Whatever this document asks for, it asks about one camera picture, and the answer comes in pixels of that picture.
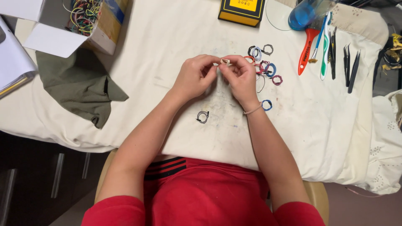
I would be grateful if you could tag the person's left hand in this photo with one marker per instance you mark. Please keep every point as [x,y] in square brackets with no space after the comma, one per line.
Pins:
[191,78]

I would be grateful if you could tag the person's right hand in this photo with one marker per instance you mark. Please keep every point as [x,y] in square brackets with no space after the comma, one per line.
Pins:
[245,83]

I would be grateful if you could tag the beige wrist band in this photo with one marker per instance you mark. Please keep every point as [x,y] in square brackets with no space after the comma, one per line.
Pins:
[253,110]

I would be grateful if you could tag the cream table cloth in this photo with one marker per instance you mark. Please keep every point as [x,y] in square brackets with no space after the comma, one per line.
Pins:
[157,47]

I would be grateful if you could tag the yellow and black box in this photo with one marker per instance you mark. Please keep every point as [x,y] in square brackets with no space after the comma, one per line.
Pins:
[241,12]

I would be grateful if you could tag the clear round glass disc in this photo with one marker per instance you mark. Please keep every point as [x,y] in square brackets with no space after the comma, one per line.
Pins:
[276,15]

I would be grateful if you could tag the green and white toothbrush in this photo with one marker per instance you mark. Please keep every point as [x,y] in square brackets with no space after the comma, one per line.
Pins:
[325,53]

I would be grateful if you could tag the blue plastic container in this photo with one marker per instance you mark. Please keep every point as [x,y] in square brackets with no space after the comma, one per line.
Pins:
[303,15]

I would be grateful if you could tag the black curved tweezers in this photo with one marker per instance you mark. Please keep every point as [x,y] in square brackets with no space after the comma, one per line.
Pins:
[332,56]

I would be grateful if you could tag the black pointed tweezers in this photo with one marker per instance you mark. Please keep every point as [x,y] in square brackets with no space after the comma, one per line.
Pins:
[347,66]
[354,73]

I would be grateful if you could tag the olive green cloth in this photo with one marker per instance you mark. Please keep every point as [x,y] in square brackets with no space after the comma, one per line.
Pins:
[78,88]

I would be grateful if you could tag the red shirt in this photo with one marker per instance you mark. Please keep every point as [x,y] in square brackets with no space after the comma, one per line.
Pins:
[207,194]

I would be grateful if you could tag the white cardboard box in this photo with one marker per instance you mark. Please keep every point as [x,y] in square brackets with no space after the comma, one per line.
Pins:
[53,40]

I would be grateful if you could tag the white eyelet cloth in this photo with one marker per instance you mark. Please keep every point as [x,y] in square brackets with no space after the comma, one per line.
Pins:
[384,138]

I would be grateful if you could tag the heap of yellow black scraps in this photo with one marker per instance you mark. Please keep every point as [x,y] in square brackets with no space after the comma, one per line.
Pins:
[392,53]

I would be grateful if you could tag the white paper pad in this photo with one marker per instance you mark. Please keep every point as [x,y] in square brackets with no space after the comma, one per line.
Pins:
[14,62]

